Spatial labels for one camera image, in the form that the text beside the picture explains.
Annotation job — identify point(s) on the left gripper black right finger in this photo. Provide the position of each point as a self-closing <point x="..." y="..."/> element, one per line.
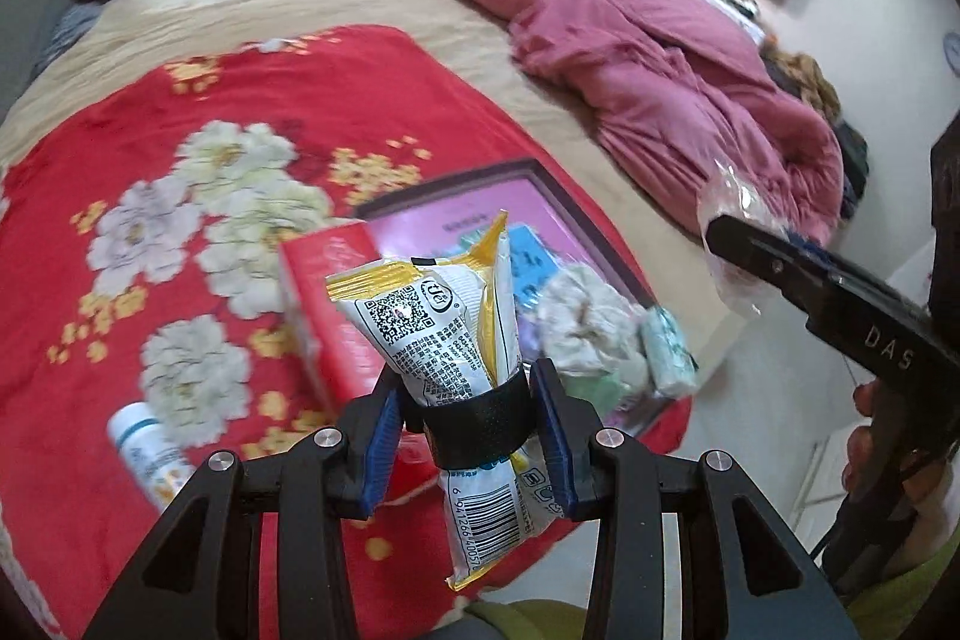
<point x="743" y="574"/>

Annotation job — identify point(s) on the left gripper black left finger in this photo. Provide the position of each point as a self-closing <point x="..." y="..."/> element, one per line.
<point x="196" y="574"/>

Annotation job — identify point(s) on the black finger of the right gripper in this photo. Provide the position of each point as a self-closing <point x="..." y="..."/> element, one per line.
<point x="848" y="309"/>

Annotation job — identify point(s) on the green floral tissue pack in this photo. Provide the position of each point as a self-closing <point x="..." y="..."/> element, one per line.
<point x="673" y="370"/>

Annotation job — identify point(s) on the beige puff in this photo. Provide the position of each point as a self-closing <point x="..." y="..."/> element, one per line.
<point x="733" y="215"/>

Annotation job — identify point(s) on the yellow white snack packet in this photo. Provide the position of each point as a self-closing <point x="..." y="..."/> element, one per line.
<point x="448" y="328"/>

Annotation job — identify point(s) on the mint green fluffy ball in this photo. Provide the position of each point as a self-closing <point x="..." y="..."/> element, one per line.
<point x="603" y="391"/>

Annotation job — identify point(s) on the person's right hand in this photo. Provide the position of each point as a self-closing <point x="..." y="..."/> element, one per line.
<point x="901" y="481"/>

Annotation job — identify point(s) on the white vitamin bottle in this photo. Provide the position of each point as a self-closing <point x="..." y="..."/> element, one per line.
<point x="156" y="463"/>

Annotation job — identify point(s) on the red tissue box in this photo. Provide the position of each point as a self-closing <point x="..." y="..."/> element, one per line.
<point x="341" y="364"/>

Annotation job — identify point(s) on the brown clothes pile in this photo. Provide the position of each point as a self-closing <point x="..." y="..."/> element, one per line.
<point x="800" y="75"/>

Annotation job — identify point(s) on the dark tray with pink book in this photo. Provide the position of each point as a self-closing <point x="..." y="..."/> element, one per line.
<point x="548" y="228"/>

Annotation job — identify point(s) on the pink quilted duvet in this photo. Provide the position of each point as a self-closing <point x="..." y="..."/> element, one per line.
<point x="677" y="90"/>

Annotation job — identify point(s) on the red floral blanket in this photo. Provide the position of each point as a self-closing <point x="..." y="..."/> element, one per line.
<point x="140" y="263"/>

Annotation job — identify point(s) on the beige bed sheet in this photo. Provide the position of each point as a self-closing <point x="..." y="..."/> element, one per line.
<point x="135" y="36"/>

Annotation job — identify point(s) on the grey quilted headboard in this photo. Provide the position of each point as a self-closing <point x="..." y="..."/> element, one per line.
<point x="27" y="26"/>

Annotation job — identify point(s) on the round wall clock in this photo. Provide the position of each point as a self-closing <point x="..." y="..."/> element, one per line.
<point x="951" y="49"/>

